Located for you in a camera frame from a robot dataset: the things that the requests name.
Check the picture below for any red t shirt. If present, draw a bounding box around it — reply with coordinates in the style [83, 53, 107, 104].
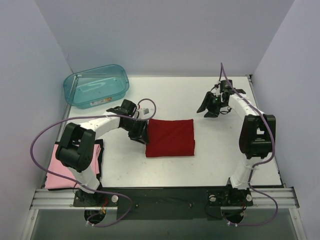
[145, 119, 196, 158]

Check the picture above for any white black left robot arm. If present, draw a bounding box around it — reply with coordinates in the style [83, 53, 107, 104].
[55, 99, 151, 206]

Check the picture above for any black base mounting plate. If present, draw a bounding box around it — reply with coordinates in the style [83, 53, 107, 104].
[116, 187, 207, 220]

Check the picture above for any teal transparent plastic bin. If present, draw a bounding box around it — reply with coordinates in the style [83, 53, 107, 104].
[63, 64, 130, 109]

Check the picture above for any aluminium frame rail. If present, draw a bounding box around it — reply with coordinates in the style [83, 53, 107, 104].
[30, 186, 300, 210]

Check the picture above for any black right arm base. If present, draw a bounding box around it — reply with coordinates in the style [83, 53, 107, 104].
[206, 178, 253, 207]

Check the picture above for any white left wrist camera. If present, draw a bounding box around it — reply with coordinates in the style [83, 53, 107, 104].
[136, 107, 153, 119]

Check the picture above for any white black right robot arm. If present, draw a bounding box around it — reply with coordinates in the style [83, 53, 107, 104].
[196, 80, 276, 205]

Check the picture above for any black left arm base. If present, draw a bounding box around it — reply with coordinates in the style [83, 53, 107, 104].
[72, 188, 119, 207]

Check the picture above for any pink folded t shirt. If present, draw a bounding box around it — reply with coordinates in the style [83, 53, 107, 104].
[44, 143, 103, 190]

